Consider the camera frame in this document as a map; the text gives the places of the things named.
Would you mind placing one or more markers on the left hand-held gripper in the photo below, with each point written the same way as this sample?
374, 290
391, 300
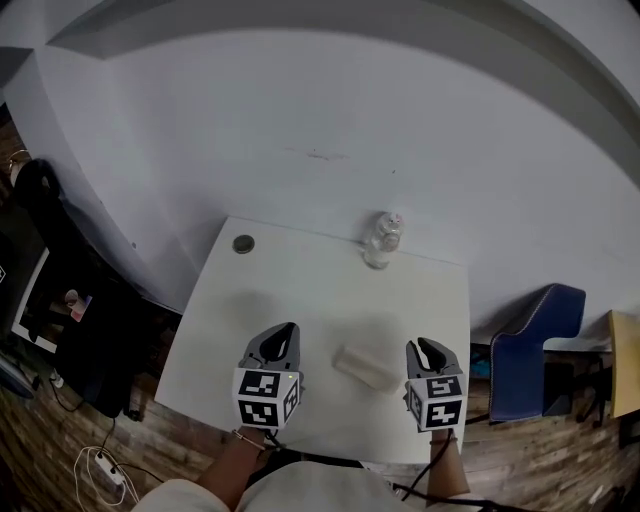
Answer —
267, 397

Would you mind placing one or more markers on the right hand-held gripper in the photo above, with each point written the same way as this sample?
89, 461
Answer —
437, 402

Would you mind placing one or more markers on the person's right forearm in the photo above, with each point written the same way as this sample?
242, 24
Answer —
450, 465

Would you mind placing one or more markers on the person's left forearm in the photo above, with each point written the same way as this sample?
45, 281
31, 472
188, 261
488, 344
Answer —
232, 470

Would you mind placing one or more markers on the teal bag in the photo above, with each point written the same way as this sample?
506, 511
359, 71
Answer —
481, 367

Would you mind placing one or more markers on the white table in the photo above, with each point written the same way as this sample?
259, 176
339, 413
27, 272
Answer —
310, 300

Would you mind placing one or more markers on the blue chair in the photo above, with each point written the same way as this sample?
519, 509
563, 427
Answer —
530, 350

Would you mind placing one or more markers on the round table grommet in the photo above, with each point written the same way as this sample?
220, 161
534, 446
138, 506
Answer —
243, 243

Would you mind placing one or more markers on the clear plastic bottle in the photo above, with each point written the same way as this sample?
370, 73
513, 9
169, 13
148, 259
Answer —
382, 240

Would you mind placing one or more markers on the person's white garment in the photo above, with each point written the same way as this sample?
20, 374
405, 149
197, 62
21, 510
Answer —
320, 492

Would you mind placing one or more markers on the black office chair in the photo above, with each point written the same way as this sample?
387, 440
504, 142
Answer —
90, 325

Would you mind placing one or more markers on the yellow-topped small table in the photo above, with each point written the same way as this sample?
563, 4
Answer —
627, 365

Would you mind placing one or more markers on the pink cup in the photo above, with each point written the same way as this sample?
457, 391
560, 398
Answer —
76, 305

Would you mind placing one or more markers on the white power strip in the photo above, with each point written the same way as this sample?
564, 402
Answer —
111, 470

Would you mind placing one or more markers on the dark desk with white edge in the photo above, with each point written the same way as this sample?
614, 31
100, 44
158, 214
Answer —
32, 310

